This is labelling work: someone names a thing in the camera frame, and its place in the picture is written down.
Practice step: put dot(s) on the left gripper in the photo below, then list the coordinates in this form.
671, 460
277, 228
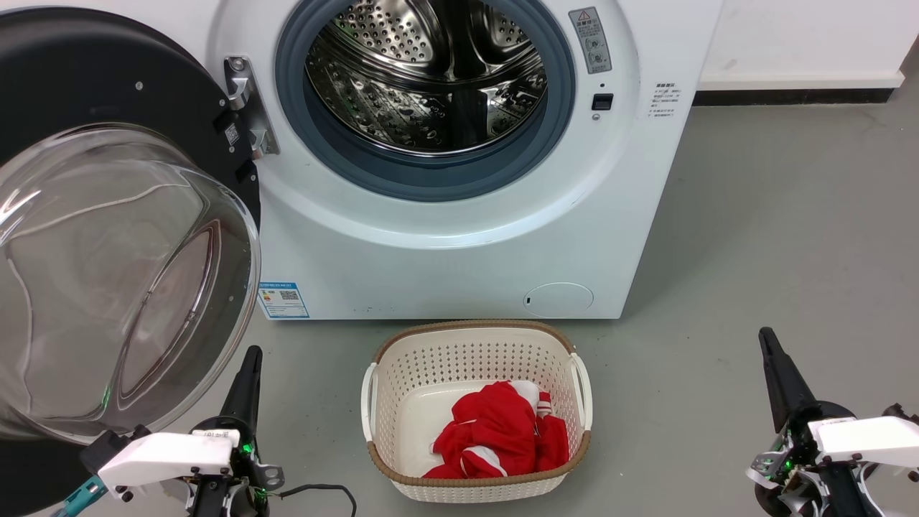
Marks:
248, 467

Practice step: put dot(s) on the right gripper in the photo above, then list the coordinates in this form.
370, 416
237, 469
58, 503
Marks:
790, 467

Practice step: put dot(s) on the black round glass washer door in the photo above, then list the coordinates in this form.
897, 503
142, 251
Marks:
86, 93

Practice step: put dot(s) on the white front-load washing machine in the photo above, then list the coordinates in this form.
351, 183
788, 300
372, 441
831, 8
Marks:
445, 273

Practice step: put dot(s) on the blue energy label sticker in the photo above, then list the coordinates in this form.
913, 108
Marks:
283, 300

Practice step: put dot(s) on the cream perforated laundry basket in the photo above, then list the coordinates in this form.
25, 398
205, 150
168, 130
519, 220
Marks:
409, 359

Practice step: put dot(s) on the round white filter cover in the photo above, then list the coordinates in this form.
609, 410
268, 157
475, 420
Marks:
558, 300

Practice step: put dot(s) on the red and white garment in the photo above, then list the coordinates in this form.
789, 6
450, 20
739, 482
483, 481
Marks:
495, 431

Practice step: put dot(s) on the black baseboard strip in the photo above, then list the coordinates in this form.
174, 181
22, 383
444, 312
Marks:
790, 97

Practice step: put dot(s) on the small text label sticker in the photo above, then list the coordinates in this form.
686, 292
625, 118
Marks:
664, 100

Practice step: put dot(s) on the grey warning sticker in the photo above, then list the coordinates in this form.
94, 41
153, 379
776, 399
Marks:
590, 39

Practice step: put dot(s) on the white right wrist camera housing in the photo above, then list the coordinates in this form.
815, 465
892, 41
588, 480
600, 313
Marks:
869, 438

